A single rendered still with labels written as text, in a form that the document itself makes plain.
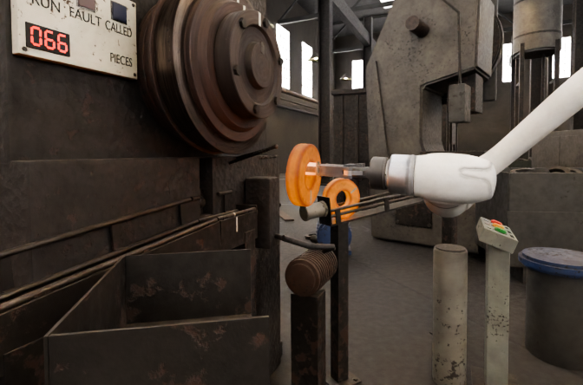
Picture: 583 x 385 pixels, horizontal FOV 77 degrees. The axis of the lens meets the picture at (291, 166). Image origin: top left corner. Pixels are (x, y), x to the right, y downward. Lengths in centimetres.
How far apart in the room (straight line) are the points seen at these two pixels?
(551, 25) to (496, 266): 848
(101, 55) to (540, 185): 260
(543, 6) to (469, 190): 909
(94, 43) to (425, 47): 308
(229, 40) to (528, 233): 242
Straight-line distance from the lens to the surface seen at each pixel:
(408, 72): 365
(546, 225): 293
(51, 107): 86
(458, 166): 80
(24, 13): 84
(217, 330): 40
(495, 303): 159
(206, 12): 96
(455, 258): 149
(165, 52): 90
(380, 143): 365
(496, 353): 167
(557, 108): 94
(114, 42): 95
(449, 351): 162
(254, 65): 97
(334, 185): 137
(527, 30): 971
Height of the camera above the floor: 88
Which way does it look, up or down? 2 degrees down
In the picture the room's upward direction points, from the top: straight up
